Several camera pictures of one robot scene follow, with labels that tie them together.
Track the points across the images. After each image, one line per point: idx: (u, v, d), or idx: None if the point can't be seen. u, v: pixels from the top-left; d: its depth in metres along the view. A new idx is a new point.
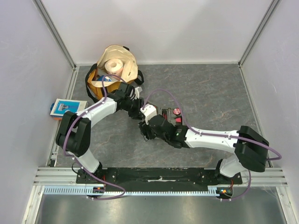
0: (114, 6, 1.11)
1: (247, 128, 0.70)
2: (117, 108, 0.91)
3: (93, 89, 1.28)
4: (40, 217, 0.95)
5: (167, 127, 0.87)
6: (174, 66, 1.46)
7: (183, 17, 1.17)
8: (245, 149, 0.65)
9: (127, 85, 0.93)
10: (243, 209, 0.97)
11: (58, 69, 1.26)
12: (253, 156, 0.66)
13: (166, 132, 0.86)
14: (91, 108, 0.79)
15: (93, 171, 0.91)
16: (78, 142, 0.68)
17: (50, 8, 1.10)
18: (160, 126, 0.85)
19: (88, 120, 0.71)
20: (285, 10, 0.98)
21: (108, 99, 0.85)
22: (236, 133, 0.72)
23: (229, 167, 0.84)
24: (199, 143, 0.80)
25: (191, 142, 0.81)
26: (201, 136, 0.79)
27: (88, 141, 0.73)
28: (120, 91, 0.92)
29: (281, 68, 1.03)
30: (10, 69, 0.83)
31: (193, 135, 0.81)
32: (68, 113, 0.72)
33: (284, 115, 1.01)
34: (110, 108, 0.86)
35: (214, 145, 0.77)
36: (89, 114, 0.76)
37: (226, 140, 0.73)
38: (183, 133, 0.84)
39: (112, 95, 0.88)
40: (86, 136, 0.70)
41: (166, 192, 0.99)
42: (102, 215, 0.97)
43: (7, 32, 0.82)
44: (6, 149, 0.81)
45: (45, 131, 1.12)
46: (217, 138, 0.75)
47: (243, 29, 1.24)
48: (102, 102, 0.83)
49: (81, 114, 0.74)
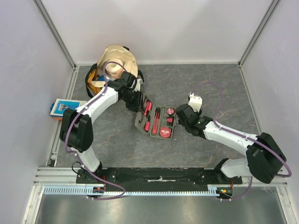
0: (114, 6, 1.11)
1: (268, 136, 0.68)
2: (118, 97, 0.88)
3: (93, 89, 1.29)
4: (39, 217, 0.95)
5: (189, 115, 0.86)
6: (174, 66, 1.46)
7: (183, 17, 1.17)
8: (257, 153, 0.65)
9: (129, 74, 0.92)
10: (243, 209, 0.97)
11: (57, 69, 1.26)
12: (264, 163, 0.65)
13: (187, 119, 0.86)
14: (91, 103, 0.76)
15: (93, 170, 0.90)
16: (80, 139, 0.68)
17: (50, 8, 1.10)
18: (181, 111, 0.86)
19: (89, 116, 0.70)
20: (285, 10, 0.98)
21: (109, 90, 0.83)
22: (255, 136, 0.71)
23: (234, 167, 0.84)
24: (215, 136, 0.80)
25: (209, 134, 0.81)
26: (220, 130, 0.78)
27: (91, 136, 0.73)
28: (122, 80, 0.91)
29: (281, 68, 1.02)
30: (10, 70, 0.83)
31: (213, 127, 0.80)
32: (68, 110, 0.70)
33: (284, 115, 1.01)
34: (111, 99, 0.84)
35: (230, 142, 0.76)
36: (89, 109, 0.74)
37: (242, 140, 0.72)
38: (203, 122, 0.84)
39: (114, 84, 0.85)
40: (88, 132, 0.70)
41: (166, 192, 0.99)
42: (102, 215, 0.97)
43: (7, 32, 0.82)
44: (6, 149, 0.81)
45: (45, 131, 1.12)
46: (235, 136, 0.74)
47: (243, 29, 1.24)
48: (102, 94, 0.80)
49: (80, 110, 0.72)
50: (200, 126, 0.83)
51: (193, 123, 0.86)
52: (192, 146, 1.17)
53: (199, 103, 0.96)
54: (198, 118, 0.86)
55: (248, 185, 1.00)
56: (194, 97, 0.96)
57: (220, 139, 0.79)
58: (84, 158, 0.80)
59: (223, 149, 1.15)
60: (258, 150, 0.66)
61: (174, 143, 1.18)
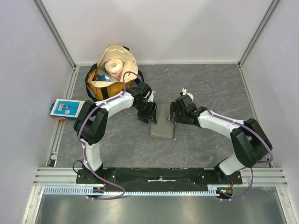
0: (114, 6, 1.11)
1: (253, 121, 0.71)
2: (133, 103, 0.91)
3: (93, 89, 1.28)
4: (40, 217, 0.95)
5: (188, 104, 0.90)
6: (174, 66, 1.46)
7: (183, 17, 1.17)
8: (240, 135, 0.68)
9: (145, 84, 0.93)
10: (242, 209, 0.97)
11: (57, 69, 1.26)
12: (245, 145, 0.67)
13: (184, 107, 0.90)
14: (110, 101, 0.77)
15: (94, 169, 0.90)
16: (93, 131, 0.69)
17: (50, 8, 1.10)
18: (180, 100, 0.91)
19: (107, 110, 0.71)
20: (285, 10, 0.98)
21: (126, 94, 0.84)
22: (242, 121, 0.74)
23: (229, 163, 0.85)
24: (207, 123, 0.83)
25: (202, 121, 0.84)
26: (212, 118, 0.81)
27: (103, 131, 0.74)
28: (138, 88, 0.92)
29: (281, 68, 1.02)
30: (10, 70, 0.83)
31: (206, 114, 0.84)
32: (88, 102, 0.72)
33: (284, 115, 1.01)
34: (128, 102, 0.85)
35: (218, 128, 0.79)
36: (108, 105, 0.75)
37: (230, 125, 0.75)
38: (199, 110, 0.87)
39: (131, 90, 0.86)
40: (103, 126, 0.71)
41: (166, 192, 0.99)
42: (102, 215, 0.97)
43: (7, 32, 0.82)
44: (6, 150, 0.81)
45: (45, 131, 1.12)
46: (223, 122, 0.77)
47: (243, 29, 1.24)
48: (119, 95, 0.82)
49: (99, 104, 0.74)
50: (195, 114, 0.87)
51: (190, 111, 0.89)
52: (192, 146, 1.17)
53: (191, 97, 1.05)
54: (195, 108, 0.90)
55: (248, 185, 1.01)
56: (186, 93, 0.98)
57: (212, 126, 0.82)
58: (89, 154, 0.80)
59: (223, 149, 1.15)
60: (241, 132, 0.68)
61: (174, 143, 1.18)
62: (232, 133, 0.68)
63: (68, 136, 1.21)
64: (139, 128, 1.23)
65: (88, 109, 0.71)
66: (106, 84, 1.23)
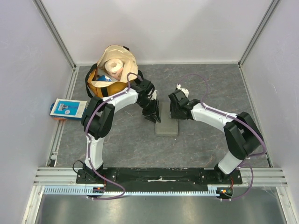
0: (114, 6, 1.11)
1: (246, 115, 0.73)
2: (137, 99, 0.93)
3: (93, 89, 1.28)
4: (39, 217, 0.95)
5: (180, 98, 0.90)
6: (174, 66, 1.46)
7: (183, 17, 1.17)
8: (233, 128, 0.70)
9: (149, 81, 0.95)
10: (242, 209, 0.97)
11: (57, 69, 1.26)
12: (238, 138, 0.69)
13: (177, 101, 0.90)
14: (116, 97, 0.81)
15: (96, 167, 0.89)
16: (101, 125, 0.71)
17: (50, 8, 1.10)
18: (172, 94, 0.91)
19: (113, 106, 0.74)
20: (285, 10, 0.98)
21: (131, 90, 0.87)
22: (235, 115, 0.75)
23: (227, 161, 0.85)
24: (201, 115, 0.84)
25: (195, 114, 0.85)
26: (205, 111, 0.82)
27: (110, 126, 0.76)
28: (142, 86, 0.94)
29: (281, 67, 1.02)
30: (10, 70, 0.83)
31: (199, 108, 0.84)
32: (96, 98, 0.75)
33: (284, 115, 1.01)
34: (132, 99, 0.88)
35: (212, 121, 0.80)
36: (114, 101, 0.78)
37: (223, 118, 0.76)
38: (192, 103, 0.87)
39: (135, 87, 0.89)
40: (109, 121, 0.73)
41: (166, 192, 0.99)
42: (102, 215, 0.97)
43: (7, 32, 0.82)
44: (6, 150, 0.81)
45: (45, 131, 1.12)
46: (216, 115, 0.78)
47: (243, 29, 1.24)
48: (125, 92, 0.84)
49: (106, 99, 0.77)
50: (188, 107, 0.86)
51: (183, 105, 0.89)
52: (192, 146, 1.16)
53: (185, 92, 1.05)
54: (188, 101, 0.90)
55: (248, 185, 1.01)
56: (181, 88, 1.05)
57: (205, 119, 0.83)
58: (94, 150, 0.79)
59: (223, 149, 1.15)
60: (234, 126, 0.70)
61: (174, 143, 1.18)
62: (226, 127, 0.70)
63: (68, 136, 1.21)
64: (139, 128, 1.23)
65: (95, 104, 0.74)
66: (106, 84, 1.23)
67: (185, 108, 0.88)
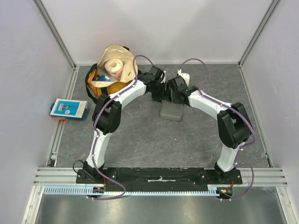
0: (114, 6, 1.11)
1: (241, 105, 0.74)
2: (145, 90, 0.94)
3: (93, 89, 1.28)
4: (39, 217, 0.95)
5: (179, 84, 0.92)
6: (174, 66, 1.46)
7: (183, 17, 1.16)
8: (226, 116, 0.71)
9: (157, 68, 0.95)
10: (242, 209, 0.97)
11: (57, 69, 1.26)
12: (229, 127, 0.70)
13: (176, 87, 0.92)
14: (123, 92, 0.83)
15: (98, 166, 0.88)
16: (109, 121, 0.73)
17: (50, 8, 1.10)
18: (172, 80, 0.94)
19: (120, 103, 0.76)
20: (285, 10, 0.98)
21: (138, 83, 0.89)
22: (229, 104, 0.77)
23: (224, 156, 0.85)
24: (196, 102, 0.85)
25: (192, 100, 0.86)
26: (202, 98, 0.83)
27: (118, 121, 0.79)
28: (151, 74, 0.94)
29: (281, 67, 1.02)
30: (10, 70, 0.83)
31: (196, 94, 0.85)
32: (103, 96, 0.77)
33: (284, 115, 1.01)
34: (140, 91, 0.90)
35: (207, 108, 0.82)
36: (121, 97, 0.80)
37: (217, 107, 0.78)
38: (190, 90, 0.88)
39: (143, 78, 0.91)
40: (117, 117, 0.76)
41: (166, 192, 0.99)
42: (102, 215, 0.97)
43: (7, 32, 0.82)
44: (6, 150, 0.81)
45: (45, 131, 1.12)
46: (212, 103, 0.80)
47: (243, 29, 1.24)
48: (131, 86, 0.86)
49: (113, 96, 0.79)
50: (186, 93, 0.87)
51: (181, 91, 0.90)
52: (192, 146, 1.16)
53: (186, 77, 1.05)
54: (187, 87, 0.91)
55: (248, 185, 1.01)
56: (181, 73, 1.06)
57: (201, 106, 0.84)
58: (100, 144, 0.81)
59: None
60: (227, 115, 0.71)
61: (174, 143, 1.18)
62: (219, 115, 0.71)
63: (68, 136, 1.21)
64: (139, 128, 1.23)
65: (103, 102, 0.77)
66: (106, 84, 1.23)
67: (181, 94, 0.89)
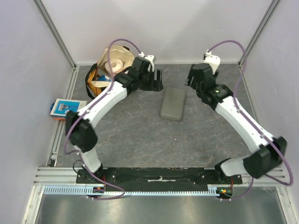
0: (114, 6, 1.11)
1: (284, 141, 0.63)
2: (128, 92, 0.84)
3: (93, 89, 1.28)
4: (40, 217, 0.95)
5: (208, 79, 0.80)
6: (174, 66, 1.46)
7: (184, 17, 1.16)
8: (266, 155, 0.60)
9: (140, 61, 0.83)
10: (242, 209, 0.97)
11: (57, 69, 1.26)
12: (264, 165, 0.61)
13: (203, 81, 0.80)
14: (94, 104, 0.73)
15: (93, 171, 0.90)
16: (82, 140, 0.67)
17: (50, 7, 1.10)
18: (201, 71, 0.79)
19: (89, 121, 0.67)
20: (285, 10, 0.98)
21: (115, 88, 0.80)
22: (271, 136, 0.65)
23: (232, 166, 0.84)
24: (227, 115, 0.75)
25: (221, 108, 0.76)
26: (237, 114, 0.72)
27: (95, 136, 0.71)
28: (134, 69, 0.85)
29: (281, 67, 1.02)
30: (10, 70, 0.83)
31: (231, 107, 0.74)
32: (70, 113, 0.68)
33: (284, 115, 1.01)
34: (119, 96, 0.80)
35: (239, 128, 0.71)
36: (92, 111, 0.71)
37: (256, 135, 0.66)
38: (224, 92, 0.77)
39: (122, 77, 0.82)
40: (90, 135, 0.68)
41: (166, 192, 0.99)
42: (102, 215, 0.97)
43: (7, 32, 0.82)
44: (6, 150, 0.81)
45: (45, 131, 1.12)
46: (249, 127, 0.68)
47: (243, 29, 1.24)
48: (107, 93, 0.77)
49: (82, 112, 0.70)
50: (217, 94, 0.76)
51: (211, 90, 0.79)
52: (192, 146, 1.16)
53: (216, 64, 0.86)
54: (217, 86, 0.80)
55: (248, 185, 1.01)
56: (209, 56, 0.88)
57: (232, 121, 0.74)
58: (87, 159, 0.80)
59: (223, 149, 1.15)
60: (268, 154, 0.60)
61: (174, 143, 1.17)
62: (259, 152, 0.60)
63: None
64: (139, 128, 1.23)
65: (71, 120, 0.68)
66: (106, 84, 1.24)
67: (210, 93, 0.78)
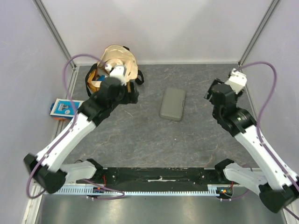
0: (114, 6, 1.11)
1: None
2: (96, 122, 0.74)
3: (93, 89, 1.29)
4: (39, 217, 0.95)
5: (229, 103, 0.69)
6: (174, 66, 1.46)
7: (183, 17, 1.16)
8: (289, 197, 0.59)
9: (107, 87, 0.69)
10: (242, 209, 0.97)
11: (57, 69, 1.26)
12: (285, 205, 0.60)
13: (223, 105, 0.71)
14: (54, 147, 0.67)
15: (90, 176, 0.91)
16: (46, 186, 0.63)
17: (50, 7, 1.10)
18: (221, 95, 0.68)
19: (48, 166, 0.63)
20: (285, 10, 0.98)
21: (78, 123, 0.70)
22: (295, 177, 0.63)
23: (240, 178, 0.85)
24: (248, 146, 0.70)
25: (243, 139, 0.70)
26: (261, 148, 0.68)
27: (61, 176, 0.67)
28: (101, 95, 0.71)
29: (281, 67, 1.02)
30: (10, 70, 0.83)
31: (255, 139, 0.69)
32: (27, 159, 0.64)
33: (284, 115, 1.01)
34: (85, 129, 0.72)
35: (261, 162, 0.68)
36: (52, 156, 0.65)
37: (279, 173, 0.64)
38: (245, 122, 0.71)
39: (89, 109, 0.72)
40: (53, 179, 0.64)
41: (166, 192, 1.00)
42: (102, 215, 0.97)
43: (7, 32, 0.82)
44: (6, 150, 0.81)
45: (45, 131, 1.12)
46: (272, 164, 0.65)
47: (243, 29, 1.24)
48: (68, 130, 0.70)
49: (40, 157, 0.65)
50: (237, 125, 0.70)
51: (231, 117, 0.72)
52: (192, 146, 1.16)
53: (240, 85, 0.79)
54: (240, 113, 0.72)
55: None
56: (235, 75, 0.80)
57: (253, 153, 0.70)
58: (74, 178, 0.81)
59: (223, 149, 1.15)
60: (291, 197, 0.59)
61: (174, 143, 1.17)
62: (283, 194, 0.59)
63: None
64: (139, 128, 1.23)
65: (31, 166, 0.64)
66: None
67: (232, 120, 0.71)
